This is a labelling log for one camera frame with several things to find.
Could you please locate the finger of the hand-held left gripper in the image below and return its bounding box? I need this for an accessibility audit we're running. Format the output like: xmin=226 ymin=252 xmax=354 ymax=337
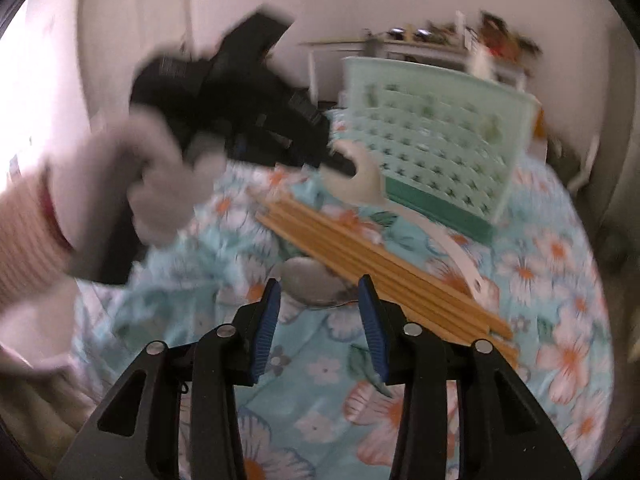
xmin=272 ymin=85 xmax=362 ymax=177

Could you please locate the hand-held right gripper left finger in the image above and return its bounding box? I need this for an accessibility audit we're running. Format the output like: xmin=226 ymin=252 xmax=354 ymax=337
xmin=59 ymin=278 xmax=282 ymax=480

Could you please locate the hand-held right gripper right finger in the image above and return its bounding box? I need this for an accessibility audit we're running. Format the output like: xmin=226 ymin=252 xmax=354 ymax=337
xmin=357 ymin=275 xmax=583 ymax=480

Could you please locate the bundle of wooden chopsticks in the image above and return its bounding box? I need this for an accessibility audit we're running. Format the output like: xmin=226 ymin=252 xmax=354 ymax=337
xmin=256 ymin=195 xmax=518 ymax=361

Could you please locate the metal spoon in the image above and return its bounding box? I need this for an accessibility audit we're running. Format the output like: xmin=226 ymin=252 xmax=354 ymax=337
xmin=279 ymin=257 xmax=362 ymax=312

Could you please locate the white plastic spoon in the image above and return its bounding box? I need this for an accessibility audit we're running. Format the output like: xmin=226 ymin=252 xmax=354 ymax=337
xmin=319 ymin=139 xmax=485 ymax=303

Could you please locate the green plastic utensil holder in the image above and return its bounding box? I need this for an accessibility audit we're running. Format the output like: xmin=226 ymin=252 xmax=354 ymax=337
xmin=327 ymin=55 xmax=543 ymax=246

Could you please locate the person's left forearm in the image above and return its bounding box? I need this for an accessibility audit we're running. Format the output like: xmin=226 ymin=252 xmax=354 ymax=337
xmin=0 ymin=160 xmax=76 ymax=308

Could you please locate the person's left hand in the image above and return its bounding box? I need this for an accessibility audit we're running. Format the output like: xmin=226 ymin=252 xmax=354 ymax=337
xmin=52 ymin=112 xmax=231 ymax=276

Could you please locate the white table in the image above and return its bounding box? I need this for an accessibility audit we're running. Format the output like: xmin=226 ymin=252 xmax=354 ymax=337
xmin=299 ymin=35 xmax=531 ymax=103

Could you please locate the floral blanket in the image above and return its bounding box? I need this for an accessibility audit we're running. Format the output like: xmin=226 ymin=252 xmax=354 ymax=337
xmin=70 ymin=105 xmax=616 ymax=480

